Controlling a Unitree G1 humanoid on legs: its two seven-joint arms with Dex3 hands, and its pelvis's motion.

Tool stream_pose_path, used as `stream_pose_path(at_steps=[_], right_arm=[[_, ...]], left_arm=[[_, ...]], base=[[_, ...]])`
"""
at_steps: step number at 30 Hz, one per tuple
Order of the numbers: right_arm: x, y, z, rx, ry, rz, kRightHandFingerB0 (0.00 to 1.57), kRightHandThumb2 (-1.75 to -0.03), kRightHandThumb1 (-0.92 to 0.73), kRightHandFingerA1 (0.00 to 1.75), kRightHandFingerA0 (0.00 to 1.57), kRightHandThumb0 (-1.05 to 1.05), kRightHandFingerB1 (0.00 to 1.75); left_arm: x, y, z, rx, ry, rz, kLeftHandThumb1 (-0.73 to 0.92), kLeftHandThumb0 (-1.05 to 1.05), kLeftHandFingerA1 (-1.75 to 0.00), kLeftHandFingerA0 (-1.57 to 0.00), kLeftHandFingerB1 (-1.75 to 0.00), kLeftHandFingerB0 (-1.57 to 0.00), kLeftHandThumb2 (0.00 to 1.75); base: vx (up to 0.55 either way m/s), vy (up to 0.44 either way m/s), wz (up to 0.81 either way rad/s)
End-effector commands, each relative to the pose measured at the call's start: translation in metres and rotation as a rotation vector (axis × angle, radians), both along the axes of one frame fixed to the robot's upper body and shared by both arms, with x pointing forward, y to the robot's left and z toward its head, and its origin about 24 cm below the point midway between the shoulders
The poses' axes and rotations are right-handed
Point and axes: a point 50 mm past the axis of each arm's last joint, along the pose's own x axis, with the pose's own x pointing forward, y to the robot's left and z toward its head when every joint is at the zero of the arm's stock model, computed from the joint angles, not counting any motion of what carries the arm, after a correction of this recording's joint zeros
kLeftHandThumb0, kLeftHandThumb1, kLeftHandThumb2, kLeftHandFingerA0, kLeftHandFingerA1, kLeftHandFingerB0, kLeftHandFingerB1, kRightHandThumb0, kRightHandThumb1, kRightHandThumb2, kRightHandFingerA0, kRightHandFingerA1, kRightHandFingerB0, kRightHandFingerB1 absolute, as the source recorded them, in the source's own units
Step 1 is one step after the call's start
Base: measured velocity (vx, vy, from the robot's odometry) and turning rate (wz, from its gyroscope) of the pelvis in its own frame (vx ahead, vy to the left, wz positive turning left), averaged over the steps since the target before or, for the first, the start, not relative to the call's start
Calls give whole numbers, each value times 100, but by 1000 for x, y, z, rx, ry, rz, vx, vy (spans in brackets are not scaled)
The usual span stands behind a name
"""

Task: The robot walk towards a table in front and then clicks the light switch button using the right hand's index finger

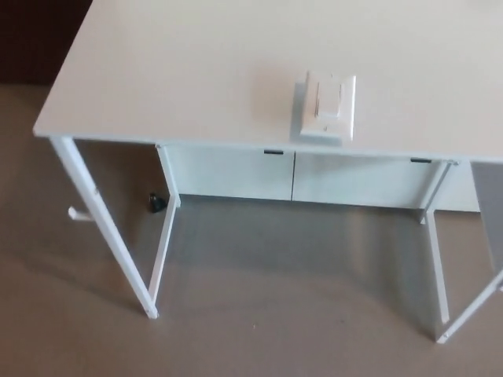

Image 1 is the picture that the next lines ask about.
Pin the white switch wall plate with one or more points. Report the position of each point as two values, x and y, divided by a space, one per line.
347 102

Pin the white rocker switch button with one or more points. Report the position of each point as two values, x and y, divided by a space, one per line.
328 100

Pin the white cabinet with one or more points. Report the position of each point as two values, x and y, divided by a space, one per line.
228 173

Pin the white metal frame table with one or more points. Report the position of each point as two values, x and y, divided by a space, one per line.
196 78

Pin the white switch mounting base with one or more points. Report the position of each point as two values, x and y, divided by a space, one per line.
300 118

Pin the small black floor object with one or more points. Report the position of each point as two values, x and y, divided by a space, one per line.
155 202

